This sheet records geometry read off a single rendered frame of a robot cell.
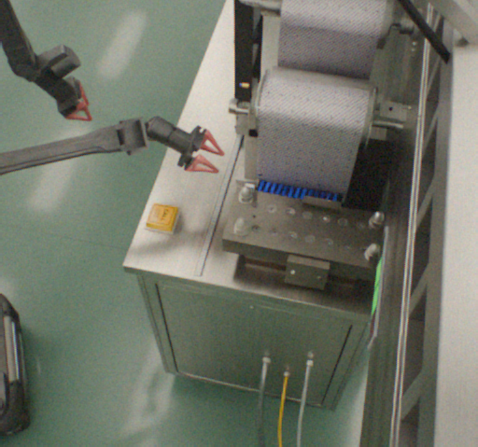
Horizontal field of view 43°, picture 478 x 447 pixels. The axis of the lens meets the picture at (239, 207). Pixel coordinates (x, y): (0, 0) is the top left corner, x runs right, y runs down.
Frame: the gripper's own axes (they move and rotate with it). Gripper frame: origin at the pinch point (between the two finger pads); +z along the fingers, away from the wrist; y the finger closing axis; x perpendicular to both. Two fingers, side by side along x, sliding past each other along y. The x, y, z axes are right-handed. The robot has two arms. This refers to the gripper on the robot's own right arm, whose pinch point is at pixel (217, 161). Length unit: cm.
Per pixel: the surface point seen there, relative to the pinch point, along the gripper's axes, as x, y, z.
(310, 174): 13.4, 0.2, 19.7
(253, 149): 1.8, -7.9, 7.7
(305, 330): -14, 25, 43
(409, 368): 55, 60, 19
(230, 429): -87, 37, 63
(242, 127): 8.0, -7.1, 0.7
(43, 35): -164, -150, -71
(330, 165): 20.0, 0.2, 21.1
